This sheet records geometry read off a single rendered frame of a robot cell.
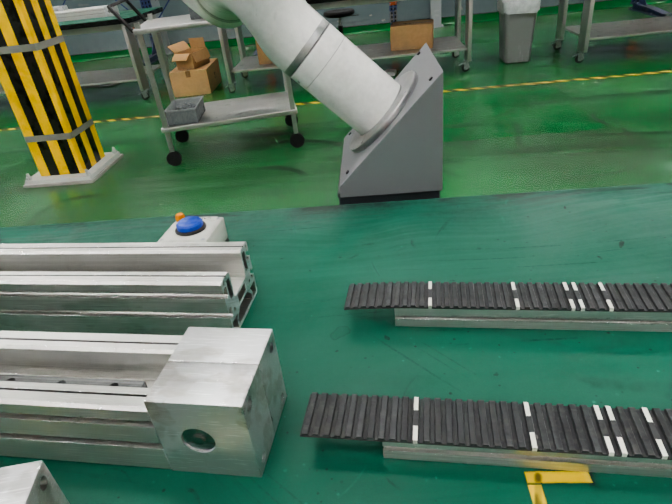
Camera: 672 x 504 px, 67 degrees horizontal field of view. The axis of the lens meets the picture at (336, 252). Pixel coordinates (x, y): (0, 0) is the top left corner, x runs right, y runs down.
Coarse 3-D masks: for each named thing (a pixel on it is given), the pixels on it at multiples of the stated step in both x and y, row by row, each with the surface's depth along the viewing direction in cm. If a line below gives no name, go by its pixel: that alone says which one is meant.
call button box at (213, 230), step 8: (208, 224) 80; (216, 224) 79; (224, 224) 82; (168, 232) 79; (176, 232) 78; (192, 232) 77; (200, 232) 78; (208, 232) 77; (216, 232) 79; (224, 232) 82; (160, 240) 77; (168, 240) 76; (176, 240) 76; (184, 240) 76; (192, 240) 76; (200, 240) 75; (208, 240) 76; (216, 240) 79; (224, 240) 82
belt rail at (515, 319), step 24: (408, 312) 62; (432, 312) 62; (456, 312) 61; (480, 312) 61; (504, 312) 60; (528, 312) 60; (552, 312) 59; (576, 312) 59; (600, 312) 58; (624, 312) 58; (648, 312) 57
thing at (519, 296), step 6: (510, 282) 63; (522, 282) 63; (510, 288) 63; (516, 288) 63; (522, 288) 62; (510, 294) 62; (516, 294) 61; (522, 294) 61; (516, 300) 60; (522, 300) 60; (528, 300) 60; (516, 306) 59; (522, 306) 60; (528, 306) 59
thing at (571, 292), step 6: (564, 282) 62; (564, 288) 61; (570, 288) 61; (576, 288) 61; (564, 294) 61; (570, 294) 60; (576, 294) 60; (570, 300) 59; (576, 300) 59; (582, 300) 59; (570, 306) 58; (576, 306) 59; (582, 306) 58
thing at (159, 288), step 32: (0, 256) 74; (32, 256) 73; (64, 256) 72; (96, 256) 71; (128, 256) 70; (160, 256) 69; (192, 256) 68; (224, 256) 67; (0, 288) 67; (32, 288) 66; (64, 288) 65; (96, 288) 64; (128, 288) 63; (160, 288) 62; (192, 288) 62; (224, 288) 62; (256, 288) 73; (0, 320) 70; (32, 320) 69; (64, 320) 68; (96, 320) 67; (128, 320) 66; (160, 320) 65; (192, 320) 64; (224, 320) 64
